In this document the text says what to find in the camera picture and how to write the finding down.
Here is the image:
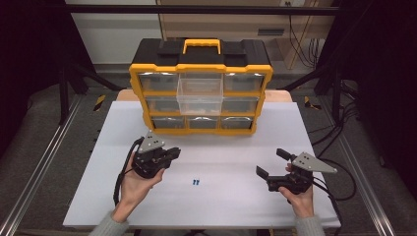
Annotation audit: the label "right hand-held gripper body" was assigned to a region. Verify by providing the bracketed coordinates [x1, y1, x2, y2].
[266, 151, 338, 195]

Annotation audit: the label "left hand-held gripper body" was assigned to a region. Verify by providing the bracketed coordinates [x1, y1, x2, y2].
[132, 131, 171, 180]

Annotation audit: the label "clear plastic organizer drawer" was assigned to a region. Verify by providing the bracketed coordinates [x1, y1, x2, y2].
[176, 78, 225, 116]

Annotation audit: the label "yellow black organizer case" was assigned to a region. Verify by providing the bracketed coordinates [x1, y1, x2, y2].
[128, 37, 274, 137]

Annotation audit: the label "person's right hand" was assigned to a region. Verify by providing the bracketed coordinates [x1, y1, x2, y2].
[278, 186, 315, 218]

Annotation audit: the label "person's left hand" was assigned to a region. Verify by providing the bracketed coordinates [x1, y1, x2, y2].
[112, 152, 166, 221]

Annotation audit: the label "white table mat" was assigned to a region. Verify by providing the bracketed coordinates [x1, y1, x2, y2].
[62, 100, 342, 229]

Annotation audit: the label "yellow black hazard tape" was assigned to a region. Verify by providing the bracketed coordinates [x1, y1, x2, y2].
[303, 95, 323, 111]
[93, 94, 107, 112]

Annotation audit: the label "wooden table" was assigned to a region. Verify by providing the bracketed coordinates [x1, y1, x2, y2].
[116, 88, 293, 103]

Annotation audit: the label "grid of clear drawers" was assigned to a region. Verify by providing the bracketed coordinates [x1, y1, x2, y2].
[137, 72, 266, 130]

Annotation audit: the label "black curtain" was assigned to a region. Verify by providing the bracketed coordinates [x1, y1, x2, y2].
[319, 0, 417, 200]
[0, 0, 96, 160]

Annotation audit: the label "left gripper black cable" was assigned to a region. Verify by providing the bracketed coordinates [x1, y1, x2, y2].
[112, 137, 146, 207]

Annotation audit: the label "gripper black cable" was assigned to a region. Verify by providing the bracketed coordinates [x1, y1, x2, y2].
[112, 137, 146, 207]
[311, 157, 358, 228]

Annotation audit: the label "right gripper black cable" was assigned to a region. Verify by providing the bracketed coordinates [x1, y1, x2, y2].
[311, 157, 358, 228]

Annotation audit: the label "black floor cables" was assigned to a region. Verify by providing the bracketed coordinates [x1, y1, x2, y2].
[310, 99, 359, 157]

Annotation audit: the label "aluminium floor rail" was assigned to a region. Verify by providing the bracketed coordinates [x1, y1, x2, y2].
[319, 97, 398, 236]
[0, 94, 84, 236]

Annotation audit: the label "black metal frame post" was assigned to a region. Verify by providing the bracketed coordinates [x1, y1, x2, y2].
[280, 62, 344, 124]
[58, 62, 124, 126]

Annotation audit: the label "hanging black cables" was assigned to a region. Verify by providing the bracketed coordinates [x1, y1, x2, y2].
[287, 2, 322, 69]

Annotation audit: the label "black horizontal frame bar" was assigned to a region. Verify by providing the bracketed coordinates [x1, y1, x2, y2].
[65, 4, 339, 16]

